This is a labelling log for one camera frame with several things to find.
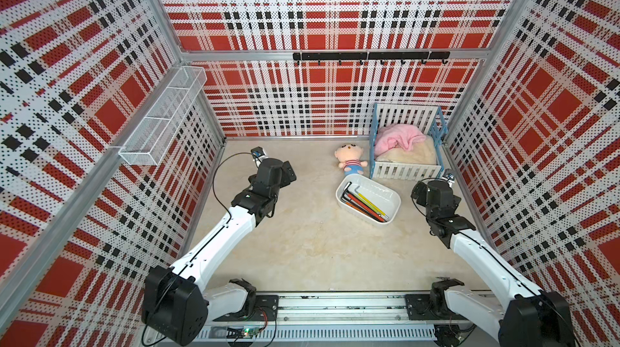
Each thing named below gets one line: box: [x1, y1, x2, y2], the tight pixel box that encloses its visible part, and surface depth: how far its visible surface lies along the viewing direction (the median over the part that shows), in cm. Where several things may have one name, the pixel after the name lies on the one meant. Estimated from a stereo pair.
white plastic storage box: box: [335, 173, 403, 226], surface depth 100 cm
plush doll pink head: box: [334, 143, 369, 176], surface depth 107 cm
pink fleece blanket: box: [374, 123, 427, 155], surface depth 103 cm
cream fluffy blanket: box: [375, 135, 437, 165], surface depth 104 cm
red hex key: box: [347, 192, 386, 223], surface depth 98 cm
